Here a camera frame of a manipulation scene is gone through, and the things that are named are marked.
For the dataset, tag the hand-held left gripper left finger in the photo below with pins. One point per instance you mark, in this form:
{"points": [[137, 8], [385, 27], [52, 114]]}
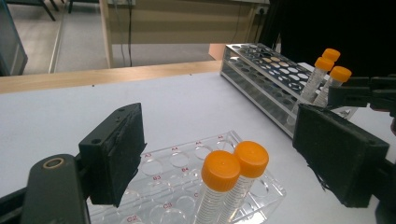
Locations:
{"points": [[112, 155]]}

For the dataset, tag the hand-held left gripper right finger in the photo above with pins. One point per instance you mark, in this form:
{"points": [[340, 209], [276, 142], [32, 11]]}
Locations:
{"points": [[339, 155]]}

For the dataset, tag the clear plastic tube rack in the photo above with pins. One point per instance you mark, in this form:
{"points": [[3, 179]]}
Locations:
{"points": [[174, 174]]}

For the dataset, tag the metal tube rack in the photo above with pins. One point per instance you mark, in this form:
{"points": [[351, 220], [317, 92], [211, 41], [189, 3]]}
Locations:
{"points": [[258, 77]]}

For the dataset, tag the beige desk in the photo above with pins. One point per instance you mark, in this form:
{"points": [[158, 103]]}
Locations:
{"points": [[180, 28]]}

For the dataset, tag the dark cabinet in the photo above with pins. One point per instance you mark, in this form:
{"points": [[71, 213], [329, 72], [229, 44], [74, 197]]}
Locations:
{"points": [[11, 46]]}

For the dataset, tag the black chair legs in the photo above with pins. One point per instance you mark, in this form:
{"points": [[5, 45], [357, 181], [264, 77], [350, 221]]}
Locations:
{"points": [[46, 11]]}

